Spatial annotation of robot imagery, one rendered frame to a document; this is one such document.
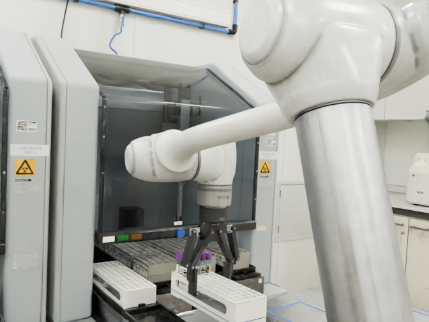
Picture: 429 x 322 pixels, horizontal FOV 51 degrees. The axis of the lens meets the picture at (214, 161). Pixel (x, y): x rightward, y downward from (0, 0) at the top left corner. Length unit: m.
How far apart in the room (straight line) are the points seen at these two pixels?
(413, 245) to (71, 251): 2.49
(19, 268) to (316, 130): 1.00
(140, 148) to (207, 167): 0.17
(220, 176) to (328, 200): 0.60
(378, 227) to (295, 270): 3.04
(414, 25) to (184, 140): 0.50
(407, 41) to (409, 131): 3.42
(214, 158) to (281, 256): 2.40
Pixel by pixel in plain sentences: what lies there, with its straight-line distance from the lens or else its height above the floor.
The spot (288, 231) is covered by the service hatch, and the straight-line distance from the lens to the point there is 3.44.
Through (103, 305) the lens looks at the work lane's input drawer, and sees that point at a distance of 1.43.
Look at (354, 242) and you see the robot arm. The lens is 0.55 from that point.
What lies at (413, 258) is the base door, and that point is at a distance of 3.40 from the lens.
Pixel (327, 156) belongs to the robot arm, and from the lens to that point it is 0.56.
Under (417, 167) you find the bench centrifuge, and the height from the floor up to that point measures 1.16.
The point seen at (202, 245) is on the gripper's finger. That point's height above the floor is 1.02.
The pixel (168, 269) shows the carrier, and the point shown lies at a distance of 1.54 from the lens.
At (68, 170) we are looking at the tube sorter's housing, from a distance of 1.36.
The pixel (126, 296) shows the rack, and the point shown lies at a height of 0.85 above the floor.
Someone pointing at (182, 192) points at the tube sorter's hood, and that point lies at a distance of 1.51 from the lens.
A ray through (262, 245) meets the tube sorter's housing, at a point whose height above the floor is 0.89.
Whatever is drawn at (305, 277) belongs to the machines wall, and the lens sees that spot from 3.68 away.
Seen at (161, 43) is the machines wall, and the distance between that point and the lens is 2.77.
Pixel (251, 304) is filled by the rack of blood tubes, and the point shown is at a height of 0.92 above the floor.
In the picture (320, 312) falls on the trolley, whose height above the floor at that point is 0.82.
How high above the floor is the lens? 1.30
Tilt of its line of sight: 3 degrees down
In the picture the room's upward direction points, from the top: 3 degrees clockwise
